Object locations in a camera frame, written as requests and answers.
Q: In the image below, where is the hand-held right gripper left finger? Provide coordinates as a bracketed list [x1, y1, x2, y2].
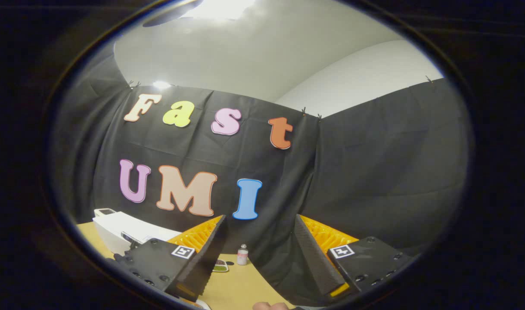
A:
[114, 214, 228, 302]

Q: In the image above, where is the black backdrop cloth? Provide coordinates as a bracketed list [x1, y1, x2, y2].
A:
[51, 65, 469, 304]

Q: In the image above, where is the white microwave oven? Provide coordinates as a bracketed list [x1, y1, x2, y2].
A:
[92, 211, 183, 255]

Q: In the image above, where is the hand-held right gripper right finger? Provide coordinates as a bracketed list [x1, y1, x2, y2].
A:
[293, 214, 413, 298]

